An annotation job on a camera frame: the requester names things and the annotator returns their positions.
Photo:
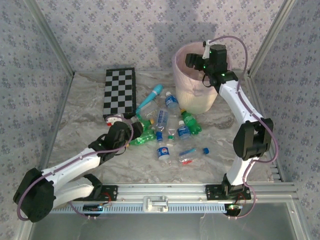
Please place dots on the green bottle with yellow cap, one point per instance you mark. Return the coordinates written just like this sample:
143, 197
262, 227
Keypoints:
191, 122
147, 122
145, 138

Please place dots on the clear plastic bottle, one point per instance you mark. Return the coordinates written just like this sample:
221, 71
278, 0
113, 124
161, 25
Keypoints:
149, 109

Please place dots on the small blue capped bottle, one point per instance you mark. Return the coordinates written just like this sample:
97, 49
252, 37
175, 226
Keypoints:
160, 136

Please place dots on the clear bottle blue Pepsi label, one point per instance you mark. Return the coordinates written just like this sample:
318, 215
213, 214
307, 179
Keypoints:
163, 152

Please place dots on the clear bottle with green cap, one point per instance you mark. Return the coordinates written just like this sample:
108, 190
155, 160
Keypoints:
173, 123

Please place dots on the small blue label water bottle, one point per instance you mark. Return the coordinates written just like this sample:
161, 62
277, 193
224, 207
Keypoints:
171, 101

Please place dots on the blue label bottle white cap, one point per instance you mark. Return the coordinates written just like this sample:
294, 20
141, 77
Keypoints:
184, 132

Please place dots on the clear bottle with blue cap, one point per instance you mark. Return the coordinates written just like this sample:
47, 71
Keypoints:
191, 156

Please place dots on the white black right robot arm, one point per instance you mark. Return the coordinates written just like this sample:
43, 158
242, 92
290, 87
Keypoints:
240, 100

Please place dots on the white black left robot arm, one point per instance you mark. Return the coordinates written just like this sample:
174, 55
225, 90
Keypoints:
72, 162

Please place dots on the pink plastic bin liner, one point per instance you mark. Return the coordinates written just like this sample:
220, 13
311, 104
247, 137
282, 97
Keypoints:
180, 72

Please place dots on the white waste bin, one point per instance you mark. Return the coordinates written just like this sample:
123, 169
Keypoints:
192, 102

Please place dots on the small red white object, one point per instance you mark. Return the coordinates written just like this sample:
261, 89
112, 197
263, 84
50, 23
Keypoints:
109, 123

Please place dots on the blue toy microphone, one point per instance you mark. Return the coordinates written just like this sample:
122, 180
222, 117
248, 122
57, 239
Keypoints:
152, 96

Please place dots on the black grey chessboard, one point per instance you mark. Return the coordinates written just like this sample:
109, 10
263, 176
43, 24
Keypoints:
120, 92

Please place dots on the small circuit board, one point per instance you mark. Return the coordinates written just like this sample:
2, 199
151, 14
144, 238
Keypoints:
93, 207
233, 207

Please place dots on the grey metal front panel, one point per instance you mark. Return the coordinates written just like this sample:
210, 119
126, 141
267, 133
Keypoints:
160, 227

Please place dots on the aluminium side rail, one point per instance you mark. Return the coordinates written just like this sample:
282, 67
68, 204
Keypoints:
253, 86
59, 120

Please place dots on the aluminium frame post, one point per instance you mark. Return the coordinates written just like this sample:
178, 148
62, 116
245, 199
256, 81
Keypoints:
51, 38
270, 37

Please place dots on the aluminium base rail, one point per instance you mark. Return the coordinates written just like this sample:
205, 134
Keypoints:
162, 190

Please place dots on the silver latch bracket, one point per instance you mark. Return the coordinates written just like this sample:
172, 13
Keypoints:
155, 203

